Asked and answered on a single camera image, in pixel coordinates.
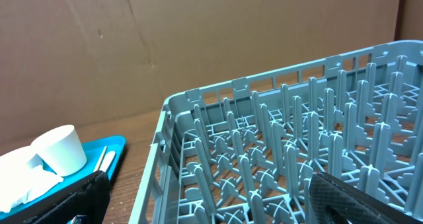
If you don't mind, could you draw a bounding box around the white bowl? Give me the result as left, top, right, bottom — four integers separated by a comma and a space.
1, 146, 43, 186

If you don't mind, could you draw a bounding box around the white napkin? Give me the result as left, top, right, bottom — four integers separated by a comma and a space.
1, 165, 64, 213

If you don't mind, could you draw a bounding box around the white paper cup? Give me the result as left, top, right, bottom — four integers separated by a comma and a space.
30, 124, 87, 176

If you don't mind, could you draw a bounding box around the teal plastic tray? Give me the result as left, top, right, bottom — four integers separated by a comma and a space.
1, 135, 126, 221

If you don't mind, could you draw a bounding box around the grey dishwasher rack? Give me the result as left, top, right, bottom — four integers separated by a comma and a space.
130, 40, 422, 223

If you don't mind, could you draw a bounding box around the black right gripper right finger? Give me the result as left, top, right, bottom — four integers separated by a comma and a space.
309, 172, 422, 224

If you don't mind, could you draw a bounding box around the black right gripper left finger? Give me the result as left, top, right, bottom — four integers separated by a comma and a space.
1, 171, 110, 223

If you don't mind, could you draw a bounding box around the wooden chopstick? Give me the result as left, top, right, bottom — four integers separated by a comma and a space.
93, 146, 107, 172

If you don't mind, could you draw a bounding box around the white plastic fork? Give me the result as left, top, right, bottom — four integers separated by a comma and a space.
99, 151, 116, 172

